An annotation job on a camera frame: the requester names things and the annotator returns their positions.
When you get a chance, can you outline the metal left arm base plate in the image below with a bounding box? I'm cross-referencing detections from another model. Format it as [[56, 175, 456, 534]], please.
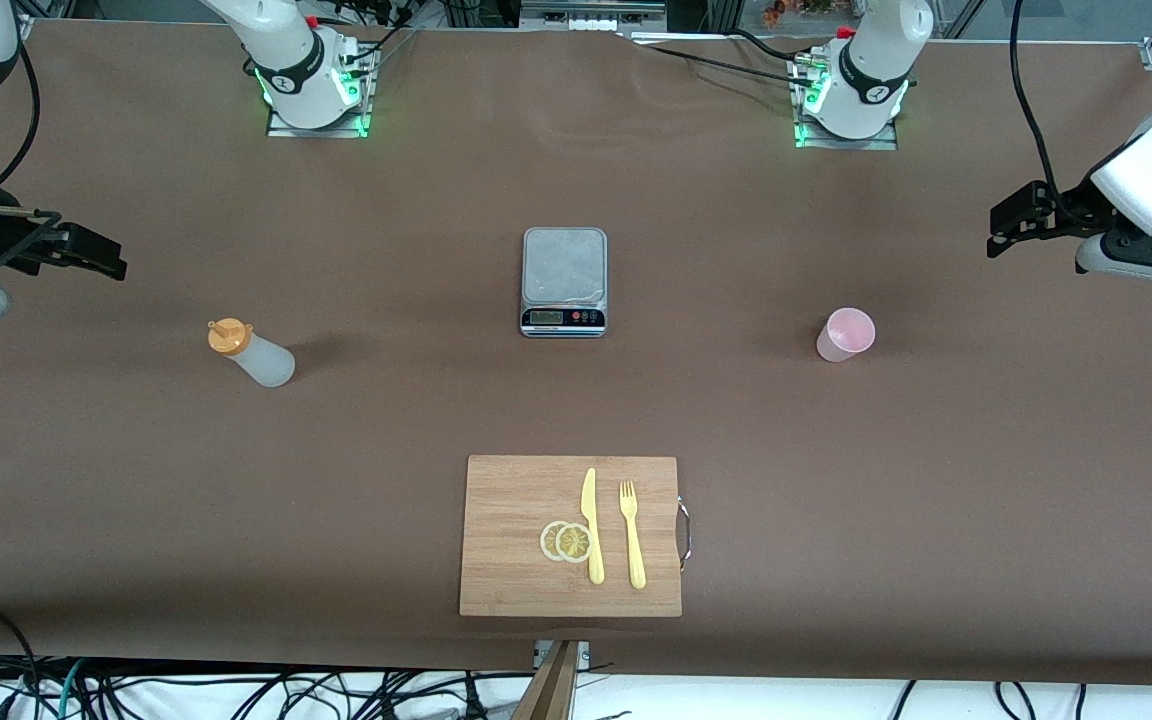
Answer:
[[793, 55, 899, 151]]

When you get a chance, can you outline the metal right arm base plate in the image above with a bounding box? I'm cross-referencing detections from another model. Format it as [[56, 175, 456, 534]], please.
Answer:
[[266, 40, 374, 139]]

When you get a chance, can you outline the brown table cover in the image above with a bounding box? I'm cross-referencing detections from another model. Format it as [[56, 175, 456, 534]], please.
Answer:
[[0, 18, 1152, 687]]

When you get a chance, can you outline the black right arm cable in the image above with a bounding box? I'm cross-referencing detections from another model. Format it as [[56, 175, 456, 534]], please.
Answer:
[[0, 40, 65, 306]]

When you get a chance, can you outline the black table cable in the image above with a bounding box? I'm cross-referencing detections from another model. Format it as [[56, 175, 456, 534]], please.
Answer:
[[634, 38, 817, 91]]

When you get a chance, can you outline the wooden post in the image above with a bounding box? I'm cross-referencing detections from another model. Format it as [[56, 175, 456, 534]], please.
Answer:
[[511, 640, 582, 720]]

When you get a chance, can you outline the translucent sauce bottle orange cap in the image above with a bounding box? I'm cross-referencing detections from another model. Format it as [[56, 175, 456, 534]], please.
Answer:
[[207, 318, 296, 389]]

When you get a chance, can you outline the wooden cutting board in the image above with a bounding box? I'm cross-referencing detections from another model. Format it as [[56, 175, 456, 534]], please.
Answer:
[[459, 455, 693, 618]]

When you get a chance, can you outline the pink plastic cup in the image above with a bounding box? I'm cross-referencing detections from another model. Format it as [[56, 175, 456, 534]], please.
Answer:
[[816, 307, 877, 363]]

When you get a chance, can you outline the small metal bracket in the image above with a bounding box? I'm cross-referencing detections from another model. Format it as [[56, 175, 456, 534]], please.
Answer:
[[534, 640, 592, 669]]

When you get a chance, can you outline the white power strip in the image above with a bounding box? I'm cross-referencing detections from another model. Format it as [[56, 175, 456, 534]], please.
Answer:
[[521, 5, 667, 33]]

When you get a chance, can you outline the yellow plastic fork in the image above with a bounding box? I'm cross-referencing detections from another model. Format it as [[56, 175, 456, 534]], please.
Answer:
[[619, 480, 647, 590]]

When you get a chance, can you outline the silver digital kitchen scale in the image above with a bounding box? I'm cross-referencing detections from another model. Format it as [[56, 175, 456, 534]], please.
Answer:
[[520, 227, 609, 339]]

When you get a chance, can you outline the teal floor cable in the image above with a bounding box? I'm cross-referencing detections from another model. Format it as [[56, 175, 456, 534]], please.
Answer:
[[54, 658, 89, 720]]

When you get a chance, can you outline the yellow plastic knife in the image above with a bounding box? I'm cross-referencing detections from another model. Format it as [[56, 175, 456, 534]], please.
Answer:
[[581, 467, 605, 586]]

